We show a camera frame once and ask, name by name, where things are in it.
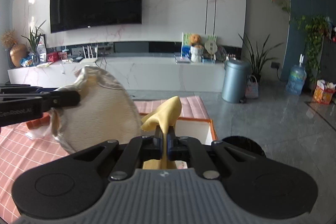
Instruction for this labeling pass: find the yellow soft cloth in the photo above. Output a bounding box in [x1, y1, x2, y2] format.
[141, 96, 182, 169]

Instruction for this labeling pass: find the pink checked tablecloth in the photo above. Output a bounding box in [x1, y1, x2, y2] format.
[1, 96, 218, 223]

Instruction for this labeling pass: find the brown round vase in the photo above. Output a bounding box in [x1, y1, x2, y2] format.
[10, 44, 28, 68]

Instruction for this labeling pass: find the white wifi router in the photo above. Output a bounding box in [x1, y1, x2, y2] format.
[80, 45, 98, 64]

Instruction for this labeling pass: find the potted green grass plant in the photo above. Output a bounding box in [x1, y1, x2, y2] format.
[22, 20, 46, 65]

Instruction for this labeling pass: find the white marble tv console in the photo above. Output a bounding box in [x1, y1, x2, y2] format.
[8, 57, 225, 92]

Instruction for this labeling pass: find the woven pink handbag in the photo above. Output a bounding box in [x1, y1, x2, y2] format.
[245, 75, 259, 99]

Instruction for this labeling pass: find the grey-blue trash can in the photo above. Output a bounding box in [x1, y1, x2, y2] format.
[222, 59, 251, 103]

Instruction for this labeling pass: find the small teddy bear figure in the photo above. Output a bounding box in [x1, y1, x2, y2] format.
[189, 34, 201, 46]

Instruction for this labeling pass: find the tall leafy floor plant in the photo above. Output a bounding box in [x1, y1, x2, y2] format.
[238, 34, 283, 83]

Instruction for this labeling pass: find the blue water jug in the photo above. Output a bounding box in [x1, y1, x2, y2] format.
[285, 54, 307, 96]

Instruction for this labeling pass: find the orange gift bag on floor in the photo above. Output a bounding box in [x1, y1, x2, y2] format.
[313, 80, 335, 105]

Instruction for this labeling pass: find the dark grey cabinet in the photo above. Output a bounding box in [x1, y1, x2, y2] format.
[319, 38, 336, 84]

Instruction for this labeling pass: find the climbing pothos plant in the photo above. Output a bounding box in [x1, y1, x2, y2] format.
[294, 15, 329, 83]

